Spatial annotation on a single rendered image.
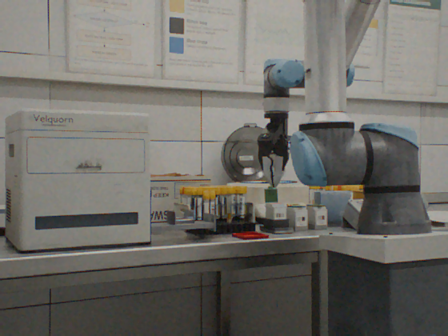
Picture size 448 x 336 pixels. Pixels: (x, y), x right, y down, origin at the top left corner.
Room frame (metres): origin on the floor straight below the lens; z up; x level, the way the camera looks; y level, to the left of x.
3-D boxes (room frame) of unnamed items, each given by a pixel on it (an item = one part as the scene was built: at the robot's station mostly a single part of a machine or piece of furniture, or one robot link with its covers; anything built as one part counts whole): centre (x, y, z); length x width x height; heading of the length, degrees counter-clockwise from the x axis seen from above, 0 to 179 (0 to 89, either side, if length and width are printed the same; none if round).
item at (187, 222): (1.39, 0.14, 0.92); 0.21 x 0.07 x 0.05; 117
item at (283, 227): (1.56, -0.13, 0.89); 0.09 x 0.05 x 0.04; 24
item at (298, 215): (1.60, -0.19, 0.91); 0.05 x 0.04 x 0.07; 27
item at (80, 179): (1.39, 0.35, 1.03); 0.31 x 0.27 x 0.30; 117
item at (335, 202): (1.72, -0.30, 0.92); 0.10 x 0.07 x 0.10; 112
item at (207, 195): (1.55, 0.02, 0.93); 0.17 x 0.09 x 0.11; 117
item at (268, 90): (1.67, -0.14, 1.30); 0.09 x 0.08 x 0.11; 9
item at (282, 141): (1.68, -0.14, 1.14); 0.09 x 0.08 x 0.12; 155
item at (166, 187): (1.79, 0.22, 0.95); 0.29 x 0.25 x 0.15; 27
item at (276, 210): (1.56, -0.13, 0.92); 0.05 x 0.04 x 0.06; 24
